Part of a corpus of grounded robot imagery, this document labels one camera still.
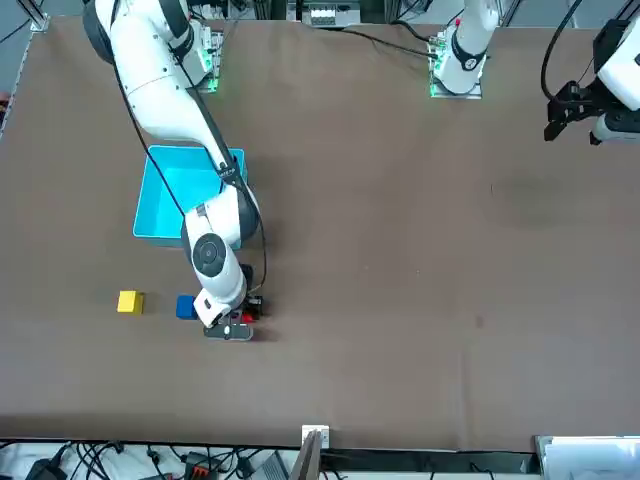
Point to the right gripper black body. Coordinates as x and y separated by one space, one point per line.
247 277

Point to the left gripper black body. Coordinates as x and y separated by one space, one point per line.
582 97

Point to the red block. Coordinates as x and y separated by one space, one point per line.
248 318

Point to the blue block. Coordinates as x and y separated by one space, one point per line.
185 307

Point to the yellow block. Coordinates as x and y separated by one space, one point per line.
131 302

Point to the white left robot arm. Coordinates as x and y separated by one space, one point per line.
467 45

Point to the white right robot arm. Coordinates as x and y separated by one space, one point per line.
160 100

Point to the teal plastic box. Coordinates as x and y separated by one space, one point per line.
155 200

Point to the orange and black hub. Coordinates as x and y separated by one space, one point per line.
196 464

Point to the long black power adapter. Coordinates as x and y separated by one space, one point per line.
42 470

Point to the white power strip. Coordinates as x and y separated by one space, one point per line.
325 15

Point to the white board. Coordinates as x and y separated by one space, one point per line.
590 460

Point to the dark grey wrist bracket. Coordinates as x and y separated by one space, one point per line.
227 332

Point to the aluminium profile post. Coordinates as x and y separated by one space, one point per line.
310 460

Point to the aluminium frame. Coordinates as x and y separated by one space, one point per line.
37 15

